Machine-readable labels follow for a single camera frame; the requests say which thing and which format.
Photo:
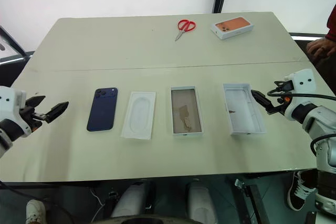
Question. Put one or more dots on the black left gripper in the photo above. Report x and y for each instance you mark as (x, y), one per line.
(36, 117)

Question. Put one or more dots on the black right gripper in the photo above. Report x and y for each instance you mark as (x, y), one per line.
(281, 106)

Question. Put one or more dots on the dark blue smartphone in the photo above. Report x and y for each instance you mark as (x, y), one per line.
(102, 110)

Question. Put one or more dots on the white moulded paper tray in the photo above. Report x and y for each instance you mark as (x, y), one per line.
(138, 115)

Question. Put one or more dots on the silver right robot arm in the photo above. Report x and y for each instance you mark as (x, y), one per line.
(315, 121)

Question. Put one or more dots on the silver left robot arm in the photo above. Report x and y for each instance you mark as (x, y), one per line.
(5, 142)

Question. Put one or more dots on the box tray with brown insert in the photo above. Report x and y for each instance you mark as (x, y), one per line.
(186, 110)

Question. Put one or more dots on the phone box with orange print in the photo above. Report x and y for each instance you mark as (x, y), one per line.
(232, 27)

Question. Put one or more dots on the person's bare hand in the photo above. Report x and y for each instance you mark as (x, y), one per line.
(321, 46)

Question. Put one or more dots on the black white sneaker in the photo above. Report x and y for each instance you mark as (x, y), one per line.
(300, 192)

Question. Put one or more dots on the person's red dark clothing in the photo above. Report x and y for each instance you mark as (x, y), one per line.
(332, 24)

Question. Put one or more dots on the white rounded leg cover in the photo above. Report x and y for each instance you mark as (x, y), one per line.
(200, 203)
(130, 200)

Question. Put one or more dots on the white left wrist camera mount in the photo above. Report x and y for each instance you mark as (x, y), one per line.
(8, 98)

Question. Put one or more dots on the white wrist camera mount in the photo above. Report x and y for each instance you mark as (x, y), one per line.
(302, 79)
(8, 98)

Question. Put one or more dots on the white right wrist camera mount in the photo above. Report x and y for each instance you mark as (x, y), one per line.
(302, 79)

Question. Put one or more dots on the grey metal frame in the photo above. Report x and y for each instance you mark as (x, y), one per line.
(11, 43)

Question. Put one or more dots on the dark horizontal rail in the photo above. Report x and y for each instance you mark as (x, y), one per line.
(307, 36)

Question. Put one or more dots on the metal table leg bracket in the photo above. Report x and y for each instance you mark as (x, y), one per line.
(252, 197)

